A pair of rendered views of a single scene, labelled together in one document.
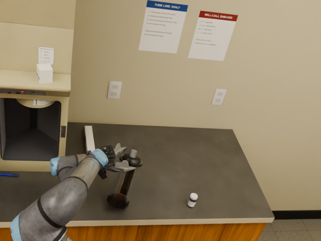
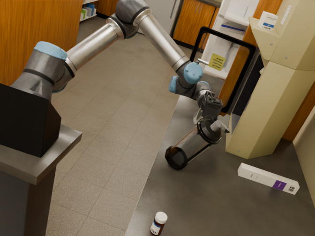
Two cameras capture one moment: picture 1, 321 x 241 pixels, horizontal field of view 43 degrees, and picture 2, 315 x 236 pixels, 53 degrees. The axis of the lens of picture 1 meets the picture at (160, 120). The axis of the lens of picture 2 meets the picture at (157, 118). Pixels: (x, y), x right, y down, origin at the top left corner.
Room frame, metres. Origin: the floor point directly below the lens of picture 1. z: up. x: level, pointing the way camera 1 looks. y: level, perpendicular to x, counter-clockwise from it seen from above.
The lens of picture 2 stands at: (1.55, -0.93, 1.70)
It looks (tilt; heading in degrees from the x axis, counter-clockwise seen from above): 29 degrees down; 112
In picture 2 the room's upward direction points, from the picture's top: 18 degrees clockwise
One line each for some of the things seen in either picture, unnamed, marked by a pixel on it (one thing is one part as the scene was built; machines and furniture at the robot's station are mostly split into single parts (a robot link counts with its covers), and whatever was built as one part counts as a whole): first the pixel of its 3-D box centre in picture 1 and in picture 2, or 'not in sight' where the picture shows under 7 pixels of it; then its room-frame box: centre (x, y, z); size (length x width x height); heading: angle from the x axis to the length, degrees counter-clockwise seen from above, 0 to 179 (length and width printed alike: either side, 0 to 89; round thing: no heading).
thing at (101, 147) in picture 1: (101, 158); (208, 106); (1.29, 0.21, 1.19); 0.12 x 0.08 x 0.09; 120
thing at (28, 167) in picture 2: not in sight; (24, 140); (0.78, -0.23, 0.92); 0.32 x 0.32 x 0.04; 15
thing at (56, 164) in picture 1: (64, 166); (202, 92); (1.21, 0.35, 1.18); 0.11 x 0.09 x 0.08; 120
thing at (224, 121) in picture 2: (118, 147); (225, 121); (1.38, 0.16, 1.20); 0.09 x 0.03 x 0.06; 151
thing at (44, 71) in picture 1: (44, 73); (267, 21); (1.32, 0.48, 1.54); 0.05 x 0.05 x 0.06; 34
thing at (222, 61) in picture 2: not in sight; (214, 71); (1.14, 0.67, 1.19); 0.30 x 0.01 x 0.40; 8
